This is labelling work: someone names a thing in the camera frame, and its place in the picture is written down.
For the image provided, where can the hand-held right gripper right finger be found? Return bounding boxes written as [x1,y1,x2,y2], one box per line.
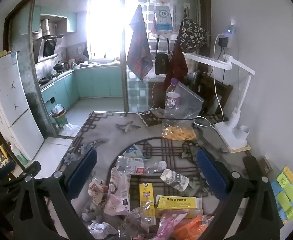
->
[196,148,281,240]

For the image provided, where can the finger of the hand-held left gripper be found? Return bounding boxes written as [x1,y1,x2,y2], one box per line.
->
[0,160,41,184]

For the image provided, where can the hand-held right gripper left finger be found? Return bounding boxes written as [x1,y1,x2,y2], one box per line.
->
[13,147,97,240]

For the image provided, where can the pink printed paper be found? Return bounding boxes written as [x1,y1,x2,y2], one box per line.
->
[87,178,108,207]

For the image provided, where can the silver drink carton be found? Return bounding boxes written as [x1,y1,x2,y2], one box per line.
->
[160,169,190,192]

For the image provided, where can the white pink packaging bag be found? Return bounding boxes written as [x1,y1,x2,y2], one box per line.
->
[104,167,132,216]

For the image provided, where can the yellow box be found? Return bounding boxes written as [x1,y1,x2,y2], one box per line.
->
[156,195,203,218]

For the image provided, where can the crushed clear plastic bottle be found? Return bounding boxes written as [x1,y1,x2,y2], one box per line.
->
[116,155,167,176]

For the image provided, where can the blue white wrapper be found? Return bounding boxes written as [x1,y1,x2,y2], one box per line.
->
[122,144,147,160]

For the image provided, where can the orange plastic bag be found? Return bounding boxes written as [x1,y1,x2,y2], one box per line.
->
[171,214,213,240]

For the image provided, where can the white paper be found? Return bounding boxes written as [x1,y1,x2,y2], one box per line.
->
[87,219,117,240]

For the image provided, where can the pink wrapper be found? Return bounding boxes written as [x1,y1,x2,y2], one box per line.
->
[156,210,187,240]

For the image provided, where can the yellow drink carton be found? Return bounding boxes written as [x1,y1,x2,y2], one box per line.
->
[139,183,156,226]

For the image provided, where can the clear plastic wrapper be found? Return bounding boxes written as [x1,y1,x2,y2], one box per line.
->
[116,205,157,240]

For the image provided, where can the green trash bin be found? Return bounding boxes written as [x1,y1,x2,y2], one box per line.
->
[51,104,67,130]

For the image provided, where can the carved wooden chair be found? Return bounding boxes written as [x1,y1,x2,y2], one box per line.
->
[0,124,19,173]

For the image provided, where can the wooden coaster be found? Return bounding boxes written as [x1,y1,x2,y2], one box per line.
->
[224,143,251,154]

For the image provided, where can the white desk lamp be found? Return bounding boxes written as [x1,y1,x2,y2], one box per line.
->
[184,52,256,149]

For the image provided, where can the clear bag of yellow snacks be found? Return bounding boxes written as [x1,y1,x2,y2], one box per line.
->
[161,82,204,141]

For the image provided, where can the small wooden box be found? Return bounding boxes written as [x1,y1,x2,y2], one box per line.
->
[260,156,274,173]

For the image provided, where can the white refrigerator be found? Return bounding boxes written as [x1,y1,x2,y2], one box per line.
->
[0,52,45,161]

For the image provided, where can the blue yellow block toy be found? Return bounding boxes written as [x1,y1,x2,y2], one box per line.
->
[270,166,293,225]

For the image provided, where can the dark snack packet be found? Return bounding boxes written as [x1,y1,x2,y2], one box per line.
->
[136,108,166,127]

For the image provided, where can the purple-capped plastic bottle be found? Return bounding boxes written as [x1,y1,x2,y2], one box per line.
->
[165,78,181,120]

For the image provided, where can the dark wooden chair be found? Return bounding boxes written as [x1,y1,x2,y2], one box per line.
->
[192,71,233,118]

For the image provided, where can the teal lower kitchen cabinets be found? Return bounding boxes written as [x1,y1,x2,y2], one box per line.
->
[40,66,123,111]

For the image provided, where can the teal kitchen cabinets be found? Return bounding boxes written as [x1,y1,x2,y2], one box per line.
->
[40,66,123,111]
[19,5,77,34]

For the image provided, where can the glass block partition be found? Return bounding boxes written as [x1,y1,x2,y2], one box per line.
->
[120,0,202,113]

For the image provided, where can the dark red cloth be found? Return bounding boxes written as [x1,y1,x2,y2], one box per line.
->
[164,37,188,91]

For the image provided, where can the small black handbag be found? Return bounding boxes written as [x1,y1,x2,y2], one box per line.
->
[155,52,170,75]

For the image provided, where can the steel range hood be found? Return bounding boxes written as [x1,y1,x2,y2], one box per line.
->
[38,34,64,63]

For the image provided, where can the plaid cloth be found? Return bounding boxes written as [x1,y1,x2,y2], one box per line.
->
[126,4,154,82]

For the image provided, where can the black white letter-print bag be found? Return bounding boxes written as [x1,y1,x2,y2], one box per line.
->
[179,18,210,53]

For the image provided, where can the bright window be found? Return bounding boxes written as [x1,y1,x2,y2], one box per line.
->
[85,0,125,61]

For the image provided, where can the teal upper kitchen cabinets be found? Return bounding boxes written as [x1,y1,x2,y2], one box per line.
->
[19,5,77,34]

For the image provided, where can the blue white striped bag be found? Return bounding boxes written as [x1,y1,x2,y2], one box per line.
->
[152,4,174,37]

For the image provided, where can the black cable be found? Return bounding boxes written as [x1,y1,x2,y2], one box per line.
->
[146,110,227,130]

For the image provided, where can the thin white cable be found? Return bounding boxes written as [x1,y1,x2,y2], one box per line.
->
[150,79,158,109]

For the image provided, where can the white power cable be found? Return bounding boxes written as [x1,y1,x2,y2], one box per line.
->
[193,34,231,130]

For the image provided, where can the wall charger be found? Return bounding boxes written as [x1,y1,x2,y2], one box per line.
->
[217,24,236,48]

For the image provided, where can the silver exhaust duct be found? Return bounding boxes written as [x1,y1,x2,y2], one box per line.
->
[40,19,53,37]

